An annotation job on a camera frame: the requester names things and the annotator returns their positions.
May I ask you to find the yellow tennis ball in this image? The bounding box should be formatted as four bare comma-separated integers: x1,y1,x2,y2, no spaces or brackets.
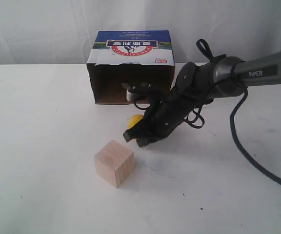
127,114,143,129

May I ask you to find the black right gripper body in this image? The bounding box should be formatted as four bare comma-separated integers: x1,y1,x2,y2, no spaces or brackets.
140,92,208,140

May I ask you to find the white backdrop curtain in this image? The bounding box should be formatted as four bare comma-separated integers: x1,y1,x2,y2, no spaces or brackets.
0,0,281,64

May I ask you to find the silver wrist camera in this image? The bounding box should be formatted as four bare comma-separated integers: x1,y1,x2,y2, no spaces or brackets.
121,82,153,102

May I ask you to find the light wooden cube block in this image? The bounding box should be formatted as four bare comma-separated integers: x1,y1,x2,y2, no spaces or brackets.
94,140,135,188

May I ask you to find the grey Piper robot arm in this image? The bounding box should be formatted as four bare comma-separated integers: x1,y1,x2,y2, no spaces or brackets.
123,52,281,147

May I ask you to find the printed cardboard box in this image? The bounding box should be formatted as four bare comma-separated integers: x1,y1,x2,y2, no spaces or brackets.
86,30,175,105

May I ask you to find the dark blue-grey cable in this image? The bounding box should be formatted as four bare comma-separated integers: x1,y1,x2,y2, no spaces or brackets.
229,87,281,191

